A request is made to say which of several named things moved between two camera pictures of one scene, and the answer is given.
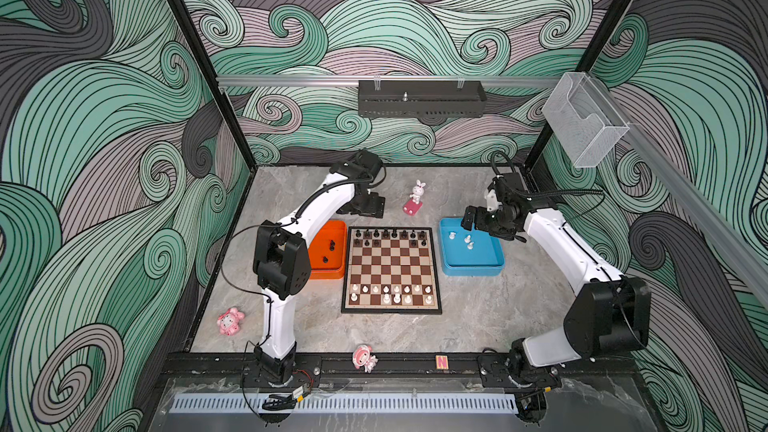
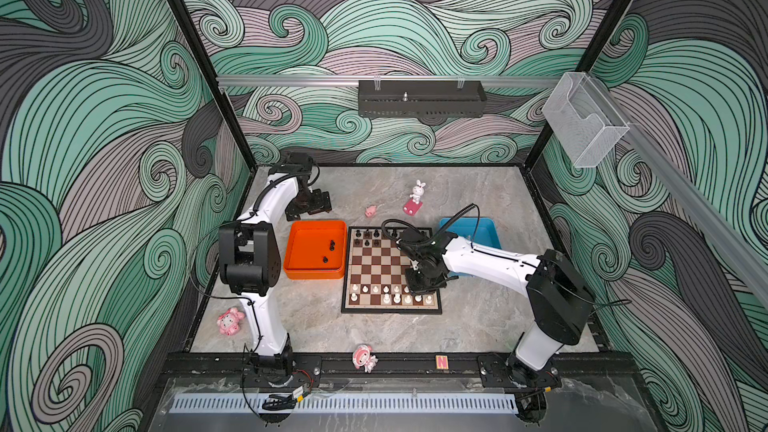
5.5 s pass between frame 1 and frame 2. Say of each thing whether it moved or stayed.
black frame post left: stayed
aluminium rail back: stayed
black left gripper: moved
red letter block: stayed
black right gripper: moved
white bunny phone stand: stayed
